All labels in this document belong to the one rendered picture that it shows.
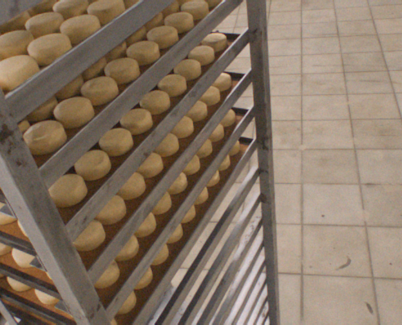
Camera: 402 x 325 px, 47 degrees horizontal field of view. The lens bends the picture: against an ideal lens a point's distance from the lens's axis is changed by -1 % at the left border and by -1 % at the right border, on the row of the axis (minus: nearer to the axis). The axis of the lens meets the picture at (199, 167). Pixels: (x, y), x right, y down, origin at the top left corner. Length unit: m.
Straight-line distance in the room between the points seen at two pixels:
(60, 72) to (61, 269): 0.22
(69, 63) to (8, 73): 0.06
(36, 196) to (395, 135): 2.60
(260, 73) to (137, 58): 0.35
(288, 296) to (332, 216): 0.52
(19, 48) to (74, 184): 0.19
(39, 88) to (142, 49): 0.26
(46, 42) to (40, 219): 0.21
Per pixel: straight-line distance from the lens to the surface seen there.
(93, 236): 0.69
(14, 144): 0.45
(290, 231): 2.30
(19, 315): 0.91
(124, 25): 0.60
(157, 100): 0.77
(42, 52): 0.57
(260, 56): 0.97
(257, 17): 0.94
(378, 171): 2.66
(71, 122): 0.61
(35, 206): 0.49
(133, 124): 0.72
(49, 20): 0.65
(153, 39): 0.76
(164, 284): 0.84
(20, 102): 0.49
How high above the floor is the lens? 1.72
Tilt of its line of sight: 39 degrees down
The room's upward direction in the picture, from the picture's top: 10 degrees counter-clockwise
